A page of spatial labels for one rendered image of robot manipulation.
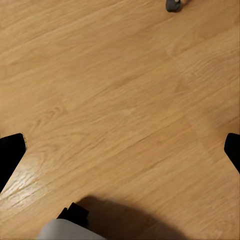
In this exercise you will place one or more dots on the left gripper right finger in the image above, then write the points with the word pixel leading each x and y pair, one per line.
pixel 232 149

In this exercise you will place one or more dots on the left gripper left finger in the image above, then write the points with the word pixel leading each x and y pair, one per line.
pixel 12 149

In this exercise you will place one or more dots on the swivel chair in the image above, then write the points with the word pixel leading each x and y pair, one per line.
pixel 173 5

